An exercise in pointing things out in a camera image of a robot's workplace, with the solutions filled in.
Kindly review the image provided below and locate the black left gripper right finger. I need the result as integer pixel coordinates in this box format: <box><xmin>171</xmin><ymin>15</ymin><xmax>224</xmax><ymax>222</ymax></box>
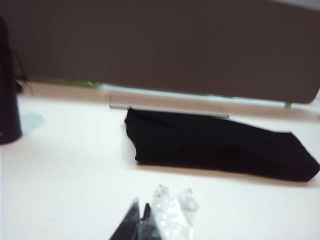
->
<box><xmin>139</xmin><ymin>203</ymin><xmax>165</xmax><ymax>240</ymax></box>

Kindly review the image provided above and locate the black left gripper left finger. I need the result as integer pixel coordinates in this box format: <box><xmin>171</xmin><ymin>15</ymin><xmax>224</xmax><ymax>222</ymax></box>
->
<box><xmin>109</xmin><ymin>197</ymin><xmax>140</xmax><ymax>240</ymax></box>

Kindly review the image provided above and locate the black polo shirt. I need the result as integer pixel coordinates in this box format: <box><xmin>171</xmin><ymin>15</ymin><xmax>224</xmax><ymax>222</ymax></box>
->
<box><xmin>124</xmin><ymin>106</ymin><xmax>320</xmax><ymax>184</ymax></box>

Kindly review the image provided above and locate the crumpled clear tape wad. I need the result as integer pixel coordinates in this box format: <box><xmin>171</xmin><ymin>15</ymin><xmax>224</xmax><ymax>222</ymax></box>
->
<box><xmin>149</xmin><ymin>184</ymin><xmax>201</xmax><ymax>240</ymax></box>

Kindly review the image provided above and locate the black water bottle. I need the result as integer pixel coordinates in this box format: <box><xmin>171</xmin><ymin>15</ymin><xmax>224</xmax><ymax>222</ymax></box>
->
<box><xmin>0</xmin><ymin>16</ymin><xmax>24</xmax><ymax>146</ymax></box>

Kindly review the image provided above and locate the beige desk divider panel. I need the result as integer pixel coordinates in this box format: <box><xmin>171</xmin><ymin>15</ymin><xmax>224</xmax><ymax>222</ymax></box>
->
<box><xmin>0</xmin><ymin>0</ymin><xmax>320</xmax><ymax>105</ymax></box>

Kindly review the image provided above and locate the thin black cable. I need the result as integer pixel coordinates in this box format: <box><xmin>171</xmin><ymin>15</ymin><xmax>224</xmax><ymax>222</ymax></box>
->
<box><xmin>12</xmin><ymin>48</ymin><xmax>35</xmax><ymax>96</ymax></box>

